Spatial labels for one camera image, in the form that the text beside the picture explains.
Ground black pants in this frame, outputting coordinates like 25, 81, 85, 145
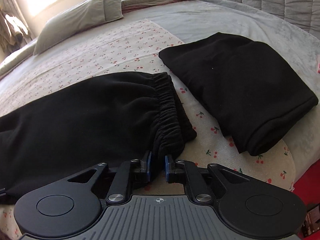
1, 72, 197, 205

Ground folded black garment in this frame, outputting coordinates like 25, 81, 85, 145
159, 33, 318, 156

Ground grey bed sheet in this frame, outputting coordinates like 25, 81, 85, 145
0, 0, 320, 173

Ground grey pillow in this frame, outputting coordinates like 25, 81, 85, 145
33, 0, 123, 55

